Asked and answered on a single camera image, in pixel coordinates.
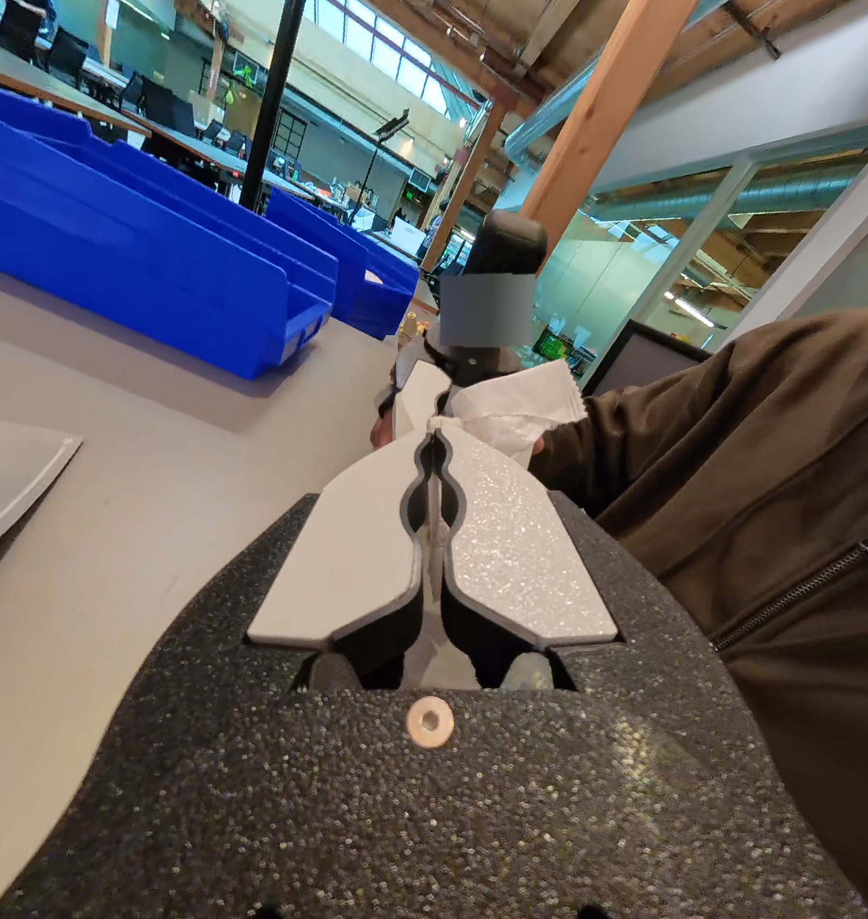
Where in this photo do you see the person's right forearm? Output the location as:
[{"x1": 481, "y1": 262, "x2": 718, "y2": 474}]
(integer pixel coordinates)
[{"x1": 534, "y1": 310, "x2": 868, "y2": 575}]

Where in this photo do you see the small white paper bag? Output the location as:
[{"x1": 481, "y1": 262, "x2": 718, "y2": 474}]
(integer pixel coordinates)
[{"x1": 427, "y1": 359, "x2": 587, "y2": 464}]

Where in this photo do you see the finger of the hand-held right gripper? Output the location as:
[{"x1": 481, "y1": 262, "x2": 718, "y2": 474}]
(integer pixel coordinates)
[{"x1": 394, "y1": 359, "x2": 455, "y2": 440}]

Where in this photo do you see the open grey instruction booklet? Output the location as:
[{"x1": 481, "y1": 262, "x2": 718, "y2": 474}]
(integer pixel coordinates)
[{"x1": 0, "y1": 416, "x2": 84, "y2": 562}]

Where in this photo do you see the black-framed grey panel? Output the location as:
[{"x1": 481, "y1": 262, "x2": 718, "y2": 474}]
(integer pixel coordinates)
[{"x1": 581, "y1": 319, "x2": 715, "y2": 396}]

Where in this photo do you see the black light stand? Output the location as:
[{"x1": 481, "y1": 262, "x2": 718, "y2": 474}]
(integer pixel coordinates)
[{"x1": 362, "y1": 108, "x2": 413, "y2": 216}]

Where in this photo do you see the long wooden-edged table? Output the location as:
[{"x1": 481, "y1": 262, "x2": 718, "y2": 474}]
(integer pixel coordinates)
[{"x1": 0, "y1": 39, "x2": 151, "y2": 137}]

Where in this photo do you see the metal ventilation duct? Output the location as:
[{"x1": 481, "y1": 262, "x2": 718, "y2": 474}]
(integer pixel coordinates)
[{"x1": 592, "y1": 152, "x2": 868, "y2": 220}]

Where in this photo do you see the wooden pillar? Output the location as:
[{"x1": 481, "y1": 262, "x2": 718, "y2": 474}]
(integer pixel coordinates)
[{"x1": 518, "y1": 0, "x2": 700, "y2": 245}]

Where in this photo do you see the person's brown jacket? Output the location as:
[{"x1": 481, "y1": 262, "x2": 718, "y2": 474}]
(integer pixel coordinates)
[{"x1": 592, "y1": 402, "x2": 868, "y2": 919}]

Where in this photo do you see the slanted wooden post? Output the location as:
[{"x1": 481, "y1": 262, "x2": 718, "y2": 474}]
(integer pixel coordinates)
[{"x1": 419, "y1": 101, "x2": 510, "y2": 272}]

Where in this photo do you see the grey desk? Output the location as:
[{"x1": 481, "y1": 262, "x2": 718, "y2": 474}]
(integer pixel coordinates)
[{"x1": 0, "y1": 260, "x2": 435, "y2": 891}]

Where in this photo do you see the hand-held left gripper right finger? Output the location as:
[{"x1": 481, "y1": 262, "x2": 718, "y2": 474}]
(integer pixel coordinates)
[{"x1": 436, "y1": 427, "x2": 620, "y2": 646}]

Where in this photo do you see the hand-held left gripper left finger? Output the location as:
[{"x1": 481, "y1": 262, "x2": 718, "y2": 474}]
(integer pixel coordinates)
[{"x1": 247, "y1": 431, "x2": 435, "y2": 645}]

